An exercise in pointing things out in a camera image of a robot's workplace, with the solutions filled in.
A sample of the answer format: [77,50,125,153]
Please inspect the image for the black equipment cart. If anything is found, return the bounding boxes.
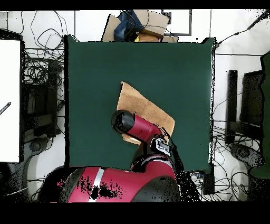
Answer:
[22,59,64,138]

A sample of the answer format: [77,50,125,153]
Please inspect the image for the dark green table cloth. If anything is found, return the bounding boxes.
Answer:
[63,34,216,174]

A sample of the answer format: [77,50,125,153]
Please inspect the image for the black label strip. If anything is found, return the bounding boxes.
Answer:
[0,101,12,116]

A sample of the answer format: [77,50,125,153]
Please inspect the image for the black cable bundle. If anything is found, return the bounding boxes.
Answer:
[211,120,262,201]
[21,10,67,102]
[27,177,46,202]

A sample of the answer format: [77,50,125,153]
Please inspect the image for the black cable with connector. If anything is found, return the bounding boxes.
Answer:
[215,9,270,49]

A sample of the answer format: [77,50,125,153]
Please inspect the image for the brown cardboard box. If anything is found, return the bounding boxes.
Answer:
[101,9,179,43]

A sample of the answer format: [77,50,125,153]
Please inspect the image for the tan terry towel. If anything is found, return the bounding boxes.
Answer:
[116,81,176,146]

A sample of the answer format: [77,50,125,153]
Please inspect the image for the black box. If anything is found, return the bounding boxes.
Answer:
[202,164,215,195]

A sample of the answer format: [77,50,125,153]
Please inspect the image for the brown folded garment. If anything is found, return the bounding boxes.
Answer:
[136,31,163,42]

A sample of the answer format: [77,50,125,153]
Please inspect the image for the blue jeans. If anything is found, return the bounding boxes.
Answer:
[113,10,146,42]

